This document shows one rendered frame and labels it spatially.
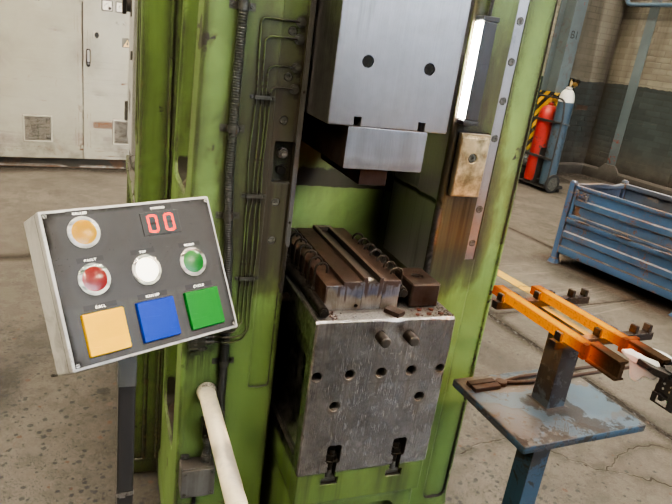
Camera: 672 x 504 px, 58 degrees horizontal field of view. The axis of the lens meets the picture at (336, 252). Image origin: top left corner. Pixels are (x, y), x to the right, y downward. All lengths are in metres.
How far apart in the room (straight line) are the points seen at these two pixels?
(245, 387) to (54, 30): 5.14
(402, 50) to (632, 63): 9.29
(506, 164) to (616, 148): 8.80
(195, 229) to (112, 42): 5.31
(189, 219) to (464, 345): 1.02
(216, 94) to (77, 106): 5.14
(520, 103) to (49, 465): 1.97
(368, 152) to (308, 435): 0.72
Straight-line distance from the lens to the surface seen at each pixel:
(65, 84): 6.49
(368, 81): 1.37
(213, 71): 1.42
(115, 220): 1.19
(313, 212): 1.91
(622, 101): 10.59
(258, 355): 1.67
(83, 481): 2.40
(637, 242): 5.09
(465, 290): 1.83
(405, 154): 1.43
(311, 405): 1.55
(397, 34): 1.39
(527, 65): 1.75
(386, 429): 1.68
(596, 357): 1.42
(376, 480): 1.79
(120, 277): 1.17
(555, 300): 1.65
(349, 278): 1.50
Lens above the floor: 1.54
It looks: 19 degrees down
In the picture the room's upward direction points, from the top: 8 degrees clockwise
